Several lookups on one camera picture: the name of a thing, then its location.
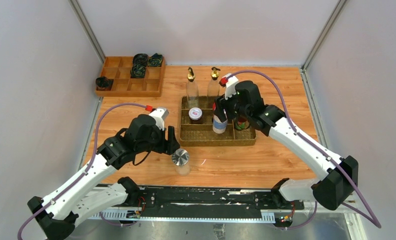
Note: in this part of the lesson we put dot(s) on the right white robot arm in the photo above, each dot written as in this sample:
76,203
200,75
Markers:
336,176

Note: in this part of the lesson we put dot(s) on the white-lid sauce jar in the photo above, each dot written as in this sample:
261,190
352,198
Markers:
195,115

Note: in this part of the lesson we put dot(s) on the yellow-cap sauce bottle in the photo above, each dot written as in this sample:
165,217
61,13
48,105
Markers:
241,123

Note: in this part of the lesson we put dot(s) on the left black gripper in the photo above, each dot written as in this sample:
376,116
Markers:
167,146

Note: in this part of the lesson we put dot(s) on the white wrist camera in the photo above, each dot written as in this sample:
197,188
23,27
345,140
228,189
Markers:
230,90
159,114

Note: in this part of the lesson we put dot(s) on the dark coiled item middle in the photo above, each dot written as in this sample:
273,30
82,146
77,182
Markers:
138,71

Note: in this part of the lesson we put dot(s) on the woven wicker divided tray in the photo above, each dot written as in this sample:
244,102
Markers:
202,135

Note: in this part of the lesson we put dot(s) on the brownish glass oil bottle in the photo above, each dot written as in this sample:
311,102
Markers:
213,88

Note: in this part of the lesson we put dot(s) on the wooden compartment tray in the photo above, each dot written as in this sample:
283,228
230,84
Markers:
122,83

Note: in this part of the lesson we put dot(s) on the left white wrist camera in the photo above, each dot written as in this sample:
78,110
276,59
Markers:
159,114

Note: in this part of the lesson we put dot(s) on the silver-lid spice jar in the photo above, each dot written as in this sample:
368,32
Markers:
181,159
218,126

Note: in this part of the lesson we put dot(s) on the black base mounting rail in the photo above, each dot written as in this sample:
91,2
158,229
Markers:
209,203

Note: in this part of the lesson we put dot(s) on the black coiled item outside tray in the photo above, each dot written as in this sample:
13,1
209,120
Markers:
103,83

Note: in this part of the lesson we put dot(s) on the black coiled item top-middle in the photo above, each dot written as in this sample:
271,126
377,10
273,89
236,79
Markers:
140,59

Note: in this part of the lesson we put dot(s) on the clear oil bottle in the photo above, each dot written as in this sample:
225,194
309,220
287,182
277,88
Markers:
192,90

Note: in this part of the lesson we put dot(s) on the green coiled item top-right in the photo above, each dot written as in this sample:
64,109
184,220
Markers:
156,60

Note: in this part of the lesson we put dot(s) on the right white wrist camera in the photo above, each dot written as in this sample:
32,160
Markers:
230,90

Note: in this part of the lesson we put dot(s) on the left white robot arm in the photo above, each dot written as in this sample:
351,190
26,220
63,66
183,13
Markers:
61,211

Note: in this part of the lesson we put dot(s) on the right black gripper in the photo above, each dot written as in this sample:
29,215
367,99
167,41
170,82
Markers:
221,103

